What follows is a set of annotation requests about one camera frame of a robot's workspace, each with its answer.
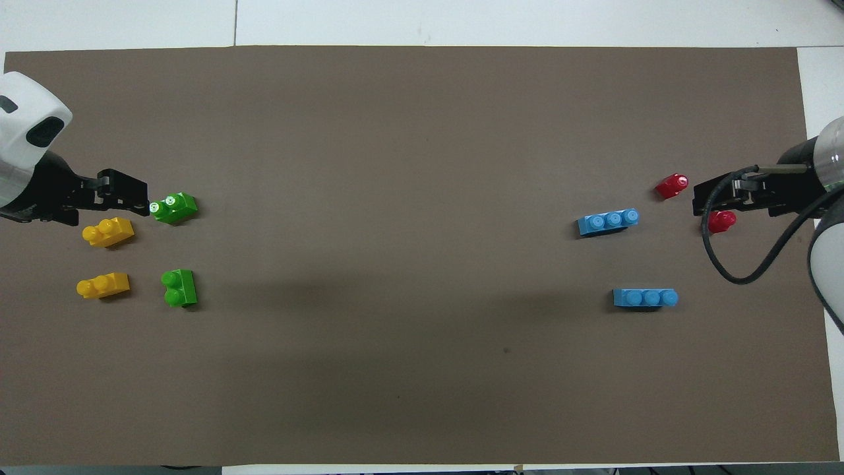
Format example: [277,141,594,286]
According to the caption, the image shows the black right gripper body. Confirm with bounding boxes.
[737,141,826,219]

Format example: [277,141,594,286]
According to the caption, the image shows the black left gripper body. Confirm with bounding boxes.
[0,150,84,227]

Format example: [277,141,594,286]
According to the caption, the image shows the plain green two-stud block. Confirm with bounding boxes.
[161,269,198,309]

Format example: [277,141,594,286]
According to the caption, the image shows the blue three-stud block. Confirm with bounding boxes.
[577,208,640,238]
[613,288,679,309]

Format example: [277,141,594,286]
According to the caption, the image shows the yellow two-stud block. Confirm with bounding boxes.
[82,217,135,249]
[76,272,131,300]

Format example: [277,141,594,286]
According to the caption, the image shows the green block with white stickers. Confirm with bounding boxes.
[149,192,198,225]

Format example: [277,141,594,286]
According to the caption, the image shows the brown table mat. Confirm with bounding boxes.
[0,45,840,466]

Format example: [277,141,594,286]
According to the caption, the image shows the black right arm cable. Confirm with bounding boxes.
[702,165,833,285]

